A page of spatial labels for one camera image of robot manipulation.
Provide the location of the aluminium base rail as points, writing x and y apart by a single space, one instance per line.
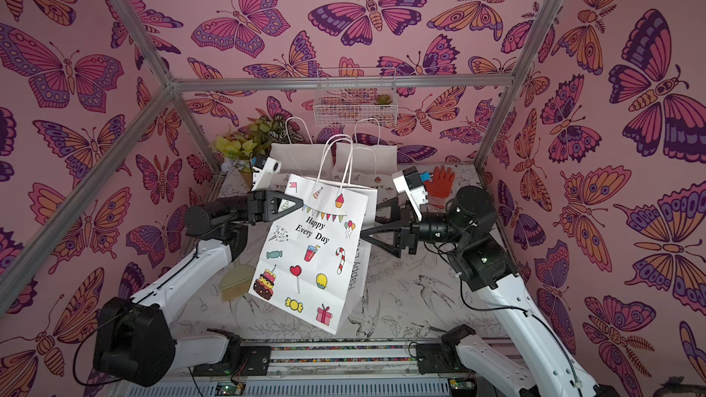
381 368

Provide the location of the back right white paper bag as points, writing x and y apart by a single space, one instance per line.
364 153

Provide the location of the red rubber glove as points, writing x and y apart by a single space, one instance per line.
440 187

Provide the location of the potted green leafy plant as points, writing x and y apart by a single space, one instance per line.
238 148

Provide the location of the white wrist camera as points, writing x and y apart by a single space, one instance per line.
263 168
412 183

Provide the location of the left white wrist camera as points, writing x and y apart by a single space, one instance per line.
263 168

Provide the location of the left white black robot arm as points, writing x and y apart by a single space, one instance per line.
134 341

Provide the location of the small plant in basket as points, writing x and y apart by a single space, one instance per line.
384 100

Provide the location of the back left white paper bag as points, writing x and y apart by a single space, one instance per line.
301 159

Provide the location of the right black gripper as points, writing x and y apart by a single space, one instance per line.
408 232

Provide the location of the white paper gift bag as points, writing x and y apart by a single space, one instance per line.
312 261

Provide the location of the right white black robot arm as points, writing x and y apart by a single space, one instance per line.
486 269

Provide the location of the white wire wall basket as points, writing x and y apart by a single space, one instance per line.
347 95

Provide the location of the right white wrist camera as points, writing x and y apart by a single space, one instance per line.
412 183

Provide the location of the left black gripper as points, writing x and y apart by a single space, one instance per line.
266 210

